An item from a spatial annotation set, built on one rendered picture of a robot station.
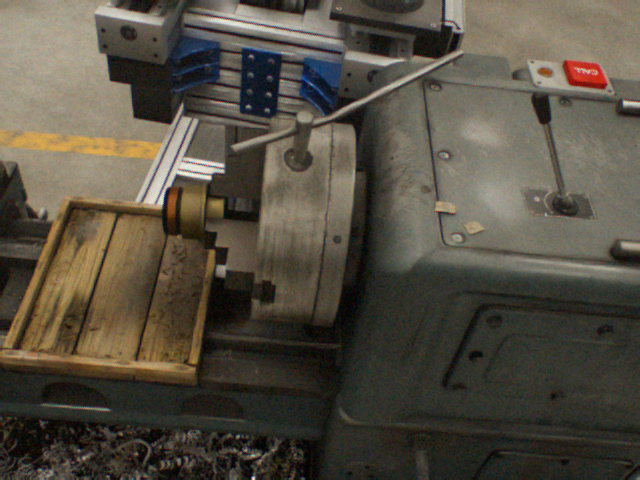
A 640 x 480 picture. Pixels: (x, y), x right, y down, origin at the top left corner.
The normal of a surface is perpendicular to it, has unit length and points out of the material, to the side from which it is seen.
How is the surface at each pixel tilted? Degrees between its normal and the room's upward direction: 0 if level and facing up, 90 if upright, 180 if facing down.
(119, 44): 90
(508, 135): 0
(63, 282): 0
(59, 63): 0
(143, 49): 90
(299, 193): 30
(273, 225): 48
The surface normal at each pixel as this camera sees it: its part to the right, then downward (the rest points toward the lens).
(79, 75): 0.11, -0.67
